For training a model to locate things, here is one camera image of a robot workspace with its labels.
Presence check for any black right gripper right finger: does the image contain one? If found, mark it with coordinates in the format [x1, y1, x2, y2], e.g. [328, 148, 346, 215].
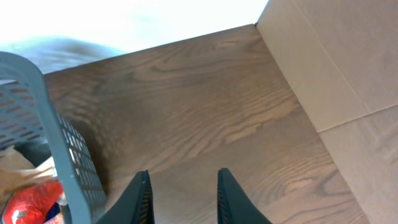
[217, 168, 272, 224]

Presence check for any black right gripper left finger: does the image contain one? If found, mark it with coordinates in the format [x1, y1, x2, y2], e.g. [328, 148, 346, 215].
[98, 170, 155, 224]

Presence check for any orange spaghetti package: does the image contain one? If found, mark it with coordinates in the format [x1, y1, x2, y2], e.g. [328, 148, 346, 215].
[1, 181, 63, 224]

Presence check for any beige powder bag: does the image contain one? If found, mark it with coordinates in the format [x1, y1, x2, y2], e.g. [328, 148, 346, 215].
[1, 146, 57, 206]

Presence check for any grey plastic basket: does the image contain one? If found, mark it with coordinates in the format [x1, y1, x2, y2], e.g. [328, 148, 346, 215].
[1, 52, 106, 223]

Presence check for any cardboard side panel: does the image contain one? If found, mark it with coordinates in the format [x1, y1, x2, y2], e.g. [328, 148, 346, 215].
[257, 0, 397, 223]

